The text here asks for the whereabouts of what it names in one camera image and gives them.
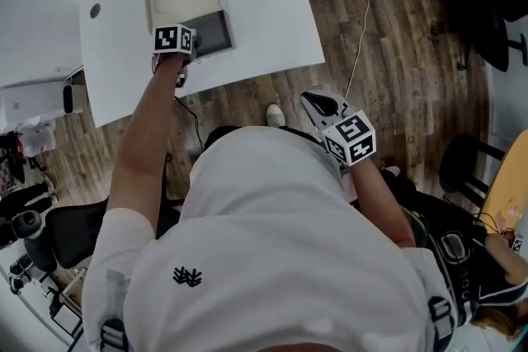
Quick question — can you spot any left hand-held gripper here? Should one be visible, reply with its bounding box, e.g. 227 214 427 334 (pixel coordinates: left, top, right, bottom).
151 23 204 88

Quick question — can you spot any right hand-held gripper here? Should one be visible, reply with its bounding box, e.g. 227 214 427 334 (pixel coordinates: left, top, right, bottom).
300 90 377 168

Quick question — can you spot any person's right forearm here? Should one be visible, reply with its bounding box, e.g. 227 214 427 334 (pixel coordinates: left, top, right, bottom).
348 158 417 249

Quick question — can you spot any person's left forearm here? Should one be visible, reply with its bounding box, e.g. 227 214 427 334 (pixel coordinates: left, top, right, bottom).
110 51 187 203

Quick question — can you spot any white cardboard box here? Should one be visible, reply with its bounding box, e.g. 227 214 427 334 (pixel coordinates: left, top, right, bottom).
0 80 69 129

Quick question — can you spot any white desk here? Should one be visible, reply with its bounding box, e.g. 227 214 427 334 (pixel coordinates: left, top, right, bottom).
78 0 327 129

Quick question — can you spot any white waste bin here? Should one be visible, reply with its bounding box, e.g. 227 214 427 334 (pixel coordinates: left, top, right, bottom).
62 83 87 115

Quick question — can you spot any person in white coat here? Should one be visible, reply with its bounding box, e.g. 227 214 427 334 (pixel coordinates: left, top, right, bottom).
81 125 459 352

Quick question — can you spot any black stool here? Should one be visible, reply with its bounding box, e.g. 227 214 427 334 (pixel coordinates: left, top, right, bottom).
438 131 507 208

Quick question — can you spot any black open backpack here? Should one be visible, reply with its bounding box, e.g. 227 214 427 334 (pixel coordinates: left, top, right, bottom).
406 193 528 329

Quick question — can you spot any white plastic bag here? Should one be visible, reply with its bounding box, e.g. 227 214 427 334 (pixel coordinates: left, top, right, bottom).
19 119 58 158

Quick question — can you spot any black swivel chair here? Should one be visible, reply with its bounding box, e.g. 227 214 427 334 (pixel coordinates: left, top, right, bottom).
467 0 528 74

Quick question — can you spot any yellow wooden table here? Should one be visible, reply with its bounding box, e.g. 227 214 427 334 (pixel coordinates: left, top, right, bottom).
479 127 528 234

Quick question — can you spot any black mesh office chair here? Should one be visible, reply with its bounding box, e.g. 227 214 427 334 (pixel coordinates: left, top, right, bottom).
11 197 182 273

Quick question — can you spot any cream floor cable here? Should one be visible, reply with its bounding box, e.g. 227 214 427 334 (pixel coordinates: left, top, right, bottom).
344 0 375 96

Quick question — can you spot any black grey shoulder strap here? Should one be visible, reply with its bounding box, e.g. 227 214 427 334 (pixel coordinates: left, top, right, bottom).
427 294 458 352
98 317 130 352

